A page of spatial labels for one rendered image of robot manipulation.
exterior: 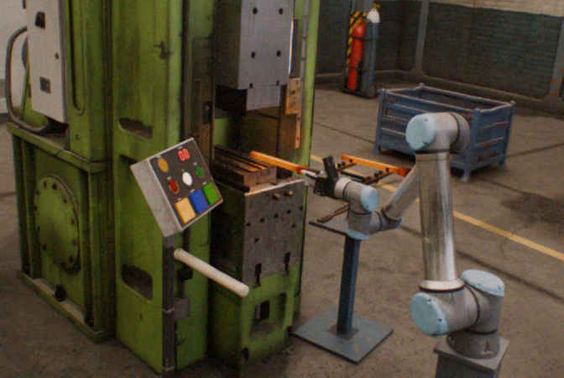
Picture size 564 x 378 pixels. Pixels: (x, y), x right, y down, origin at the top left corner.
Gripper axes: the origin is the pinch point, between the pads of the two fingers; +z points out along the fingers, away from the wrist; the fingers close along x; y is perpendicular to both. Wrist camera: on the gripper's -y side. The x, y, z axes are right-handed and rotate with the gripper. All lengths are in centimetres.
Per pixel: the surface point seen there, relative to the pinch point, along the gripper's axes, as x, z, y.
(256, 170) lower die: -4.9, 24.8, 6.2
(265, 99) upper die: -1.7, 25.2, -25.7
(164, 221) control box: -70, 2, 7
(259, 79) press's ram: -5.9, 25.3, -34.8
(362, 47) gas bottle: 615, 450, 29
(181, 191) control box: -60, 5, -1
